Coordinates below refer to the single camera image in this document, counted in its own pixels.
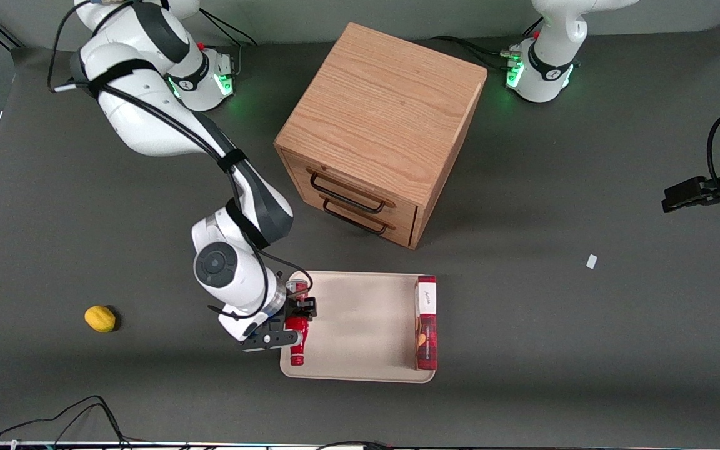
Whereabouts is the red ketchup bottle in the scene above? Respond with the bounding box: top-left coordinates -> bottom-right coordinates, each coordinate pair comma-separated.
284,280 -> 311,366

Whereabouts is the red snack box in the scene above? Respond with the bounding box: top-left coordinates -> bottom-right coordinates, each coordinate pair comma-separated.
414,275 -> 438,371

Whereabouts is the wooden drawer cabinet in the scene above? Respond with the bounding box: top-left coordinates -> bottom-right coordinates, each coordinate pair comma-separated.
274,22 -> 488,251

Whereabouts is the black metal drawer handle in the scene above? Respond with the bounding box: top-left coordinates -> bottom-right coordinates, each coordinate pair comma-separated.
321,197 -> 389,236
309,170 -> 388,214

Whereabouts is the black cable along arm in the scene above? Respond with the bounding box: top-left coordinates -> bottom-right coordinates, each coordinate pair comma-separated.
47,0 -> 314,326

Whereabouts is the beige plastic tray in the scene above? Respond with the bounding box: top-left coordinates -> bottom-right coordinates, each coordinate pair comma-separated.
280,270 -> 437,384

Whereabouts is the black base cable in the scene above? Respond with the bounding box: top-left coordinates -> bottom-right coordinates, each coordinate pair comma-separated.
199,7 -> 258,48
430,36 -> 514,63

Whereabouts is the wooden drawer front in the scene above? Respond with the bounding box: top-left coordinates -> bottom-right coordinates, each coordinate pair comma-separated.
282,151 -> 421,227
301,187 -> 418,248

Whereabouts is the black floor cable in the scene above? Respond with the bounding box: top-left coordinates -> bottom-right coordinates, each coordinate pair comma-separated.
0,395 -> 131,450

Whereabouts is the yellow lemon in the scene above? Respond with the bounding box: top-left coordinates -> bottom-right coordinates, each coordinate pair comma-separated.
84,305 -> 117,333

